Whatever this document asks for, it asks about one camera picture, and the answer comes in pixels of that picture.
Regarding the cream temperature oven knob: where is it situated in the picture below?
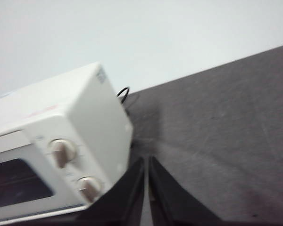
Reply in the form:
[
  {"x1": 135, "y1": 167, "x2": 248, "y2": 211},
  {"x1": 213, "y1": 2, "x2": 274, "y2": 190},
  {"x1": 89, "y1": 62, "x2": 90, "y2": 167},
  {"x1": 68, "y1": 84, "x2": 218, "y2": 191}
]
[{"x1": 47, "y1": 138, "x2": 78, "y2": 169}]

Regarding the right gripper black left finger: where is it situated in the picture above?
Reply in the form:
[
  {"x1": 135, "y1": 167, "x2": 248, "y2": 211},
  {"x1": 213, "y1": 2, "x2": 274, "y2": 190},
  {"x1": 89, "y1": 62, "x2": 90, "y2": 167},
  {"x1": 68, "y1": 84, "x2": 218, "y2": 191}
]
[{"x1": 68, "y1": 156, "x2": 146, "y2": 226}]

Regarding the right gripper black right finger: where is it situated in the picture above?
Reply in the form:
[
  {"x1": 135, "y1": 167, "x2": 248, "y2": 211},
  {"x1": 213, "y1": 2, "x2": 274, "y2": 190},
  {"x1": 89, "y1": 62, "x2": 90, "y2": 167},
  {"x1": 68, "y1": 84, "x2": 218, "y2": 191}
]
[{"x1": 148, "y1": 156, "x2": 230, "y2": 226}]

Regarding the cream timer oven knob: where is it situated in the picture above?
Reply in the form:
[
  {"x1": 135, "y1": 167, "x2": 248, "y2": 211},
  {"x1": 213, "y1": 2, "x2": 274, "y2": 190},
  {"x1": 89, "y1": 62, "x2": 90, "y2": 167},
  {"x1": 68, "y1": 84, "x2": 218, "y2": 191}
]
[{"x1": 76, "y1": 176, "x2": 104, "y2": 203}]

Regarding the white Toshiba toaster oven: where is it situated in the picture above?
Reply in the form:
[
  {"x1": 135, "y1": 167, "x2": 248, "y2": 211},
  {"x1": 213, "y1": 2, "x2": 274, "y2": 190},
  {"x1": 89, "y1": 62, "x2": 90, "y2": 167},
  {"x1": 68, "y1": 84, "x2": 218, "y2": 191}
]
[{"x1": 0, "y1": 61, "x2": 134, "y2": 224}]

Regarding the black oven power cable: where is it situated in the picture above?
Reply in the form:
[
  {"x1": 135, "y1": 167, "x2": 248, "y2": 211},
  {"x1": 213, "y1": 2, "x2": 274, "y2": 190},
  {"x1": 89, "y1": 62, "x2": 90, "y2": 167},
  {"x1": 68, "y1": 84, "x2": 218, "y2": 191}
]
[{"x1": 115, "y1": 86, "x2": 139, "y2": 118}]

